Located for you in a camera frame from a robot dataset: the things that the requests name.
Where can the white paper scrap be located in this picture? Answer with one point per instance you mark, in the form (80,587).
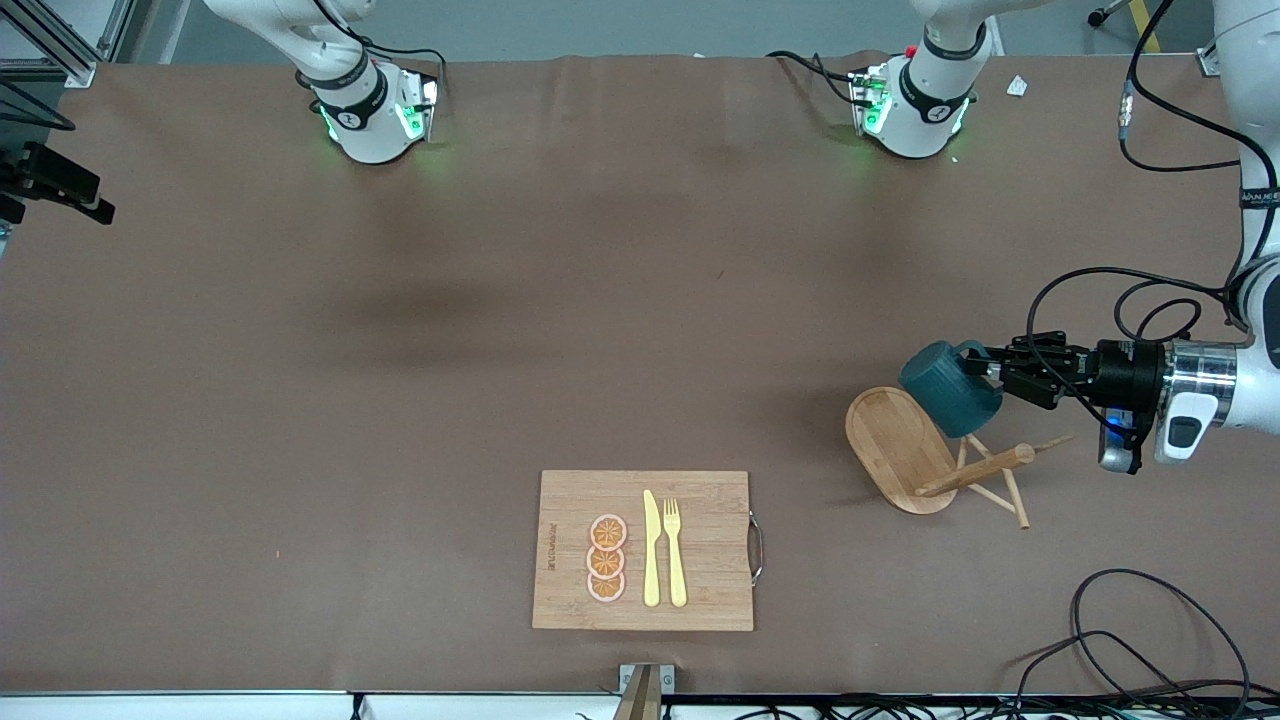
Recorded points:
(1018,86)

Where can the white table edge rail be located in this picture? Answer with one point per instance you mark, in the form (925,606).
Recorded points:
(200,706)

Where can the brown table cover mat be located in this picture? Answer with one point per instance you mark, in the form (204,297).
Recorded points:
(300,400)

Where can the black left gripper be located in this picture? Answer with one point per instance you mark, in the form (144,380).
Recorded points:
(1125,377)

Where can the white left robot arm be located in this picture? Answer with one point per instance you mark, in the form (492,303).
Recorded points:
(930,95)

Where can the black caster wheel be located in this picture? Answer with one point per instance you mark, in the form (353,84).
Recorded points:
(1098,15)

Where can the toy orange slice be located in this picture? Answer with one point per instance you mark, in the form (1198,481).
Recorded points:
(606,588)
(608,532)
(606,562)

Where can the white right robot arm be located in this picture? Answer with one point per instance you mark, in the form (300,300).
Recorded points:
(370,120)

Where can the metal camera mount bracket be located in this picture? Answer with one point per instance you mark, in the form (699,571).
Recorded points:
(665,680)

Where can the yellow plastic fork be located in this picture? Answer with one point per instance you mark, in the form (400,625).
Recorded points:
(675,560)

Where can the yellow plastic knife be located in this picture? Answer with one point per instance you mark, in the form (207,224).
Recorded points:
(652,550)

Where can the bamboo cutting board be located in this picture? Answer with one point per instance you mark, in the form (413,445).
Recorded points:
(700,540)

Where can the aluminium frame profile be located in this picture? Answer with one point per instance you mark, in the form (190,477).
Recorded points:
(80,72)
(1208,62)

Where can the wooden mug rack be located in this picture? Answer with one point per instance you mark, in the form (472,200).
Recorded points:
(885,445)

